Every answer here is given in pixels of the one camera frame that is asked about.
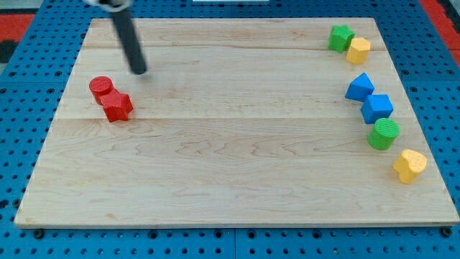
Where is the yellow hexagon block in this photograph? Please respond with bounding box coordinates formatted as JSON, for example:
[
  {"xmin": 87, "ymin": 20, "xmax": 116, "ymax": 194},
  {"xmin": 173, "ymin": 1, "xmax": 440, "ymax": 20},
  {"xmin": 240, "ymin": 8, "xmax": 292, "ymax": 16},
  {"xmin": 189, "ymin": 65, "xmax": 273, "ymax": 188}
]
[{"xmin": 346, "ymin": 37, "xmax": 371, "ymax": 65}]

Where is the light wooden board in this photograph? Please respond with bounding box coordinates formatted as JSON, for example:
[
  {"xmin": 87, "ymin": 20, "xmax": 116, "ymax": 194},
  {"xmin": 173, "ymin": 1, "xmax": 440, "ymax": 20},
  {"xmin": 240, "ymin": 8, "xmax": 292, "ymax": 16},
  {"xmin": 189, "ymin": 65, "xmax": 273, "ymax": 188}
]
[{"xmin": 14, "ymin": 18, "xmax": 459, "ymax": 229}]

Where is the red star block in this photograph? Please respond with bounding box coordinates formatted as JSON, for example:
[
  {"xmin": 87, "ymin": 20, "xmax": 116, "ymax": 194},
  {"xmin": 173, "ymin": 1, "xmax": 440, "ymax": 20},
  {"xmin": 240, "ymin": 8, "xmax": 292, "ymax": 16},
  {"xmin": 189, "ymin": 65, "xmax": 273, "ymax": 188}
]
[{"xmin": 100, "ymin": 89, "xmax": 134, "ymax": 122}]

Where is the red cylinder block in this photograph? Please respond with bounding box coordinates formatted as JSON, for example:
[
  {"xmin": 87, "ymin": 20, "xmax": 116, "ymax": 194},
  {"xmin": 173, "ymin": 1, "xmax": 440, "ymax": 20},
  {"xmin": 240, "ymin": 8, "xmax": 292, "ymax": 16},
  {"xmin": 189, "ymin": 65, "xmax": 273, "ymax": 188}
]
[{"xmin": 89, "ymin": 76, "xmax": 114, "ymax": 105}]

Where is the blue triangle block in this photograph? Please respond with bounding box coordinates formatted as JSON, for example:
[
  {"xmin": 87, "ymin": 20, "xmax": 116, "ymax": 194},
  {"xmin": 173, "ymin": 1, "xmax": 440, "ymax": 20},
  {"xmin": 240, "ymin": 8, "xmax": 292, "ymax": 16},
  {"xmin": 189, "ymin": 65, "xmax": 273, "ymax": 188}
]
[{"xmin": 345, "ymin": 73, "xmax": 374, "ymax": 102}]

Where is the green star block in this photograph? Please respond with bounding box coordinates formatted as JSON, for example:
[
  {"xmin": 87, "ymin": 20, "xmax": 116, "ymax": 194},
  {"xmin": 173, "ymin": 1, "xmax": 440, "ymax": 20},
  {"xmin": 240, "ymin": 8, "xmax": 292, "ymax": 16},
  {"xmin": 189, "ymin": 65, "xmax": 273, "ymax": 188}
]
[{"xmin": 328, "ymin": 24, "xmax": 355, "ymax": 53}]

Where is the blue cube block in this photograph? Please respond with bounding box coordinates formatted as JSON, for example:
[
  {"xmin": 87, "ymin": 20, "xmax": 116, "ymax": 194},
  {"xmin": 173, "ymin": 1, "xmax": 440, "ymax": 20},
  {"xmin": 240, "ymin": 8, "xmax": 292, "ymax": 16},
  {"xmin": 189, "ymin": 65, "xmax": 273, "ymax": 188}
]
[{"xmin": 361, "ymin": 94, "xmax": 393, "ymax": 124}]

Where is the green cylinder block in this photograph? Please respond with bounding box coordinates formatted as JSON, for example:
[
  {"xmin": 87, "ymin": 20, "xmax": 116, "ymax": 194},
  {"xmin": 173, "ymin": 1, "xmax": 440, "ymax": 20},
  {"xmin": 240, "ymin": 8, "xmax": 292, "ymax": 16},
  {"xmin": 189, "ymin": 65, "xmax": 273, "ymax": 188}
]
[{"xmin": 367, "ymin": 118, "xmax": 400, "ymax": 150}]

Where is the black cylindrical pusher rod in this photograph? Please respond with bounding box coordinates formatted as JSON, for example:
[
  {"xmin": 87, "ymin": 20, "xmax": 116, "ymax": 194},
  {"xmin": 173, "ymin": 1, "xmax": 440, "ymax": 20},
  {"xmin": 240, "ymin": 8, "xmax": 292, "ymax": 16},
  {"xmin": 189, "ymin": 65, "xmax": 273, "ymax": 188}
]
[{"xmin": 111, "ymin": 7, "xmax": 147, "ymax": 75}]

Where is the yellow heart block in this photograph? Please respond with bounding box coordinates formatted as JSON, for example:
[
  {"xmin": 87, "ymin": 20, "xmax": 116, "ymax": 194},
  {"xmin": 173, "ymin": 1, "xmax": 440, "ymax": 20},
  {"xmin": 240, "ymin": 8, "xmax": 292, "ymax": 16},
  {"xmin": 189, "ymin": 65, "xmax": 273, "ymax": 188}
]
[{"xmin": 392, "ymin": 149, "xmax": 428, "ymax": 184}]

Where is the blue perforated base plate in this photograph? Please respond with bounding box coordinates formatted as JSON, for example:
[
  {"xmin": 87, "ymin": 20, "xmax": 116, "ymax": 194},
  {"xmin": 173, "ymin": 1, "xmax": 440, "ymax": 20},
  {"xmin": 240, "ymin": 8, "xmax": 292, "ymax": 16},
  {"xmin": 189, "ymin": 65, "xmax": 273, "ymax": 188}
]
[{"xmin": 1, "ymin": 0, "xmax": 459, "ymax": 258}]

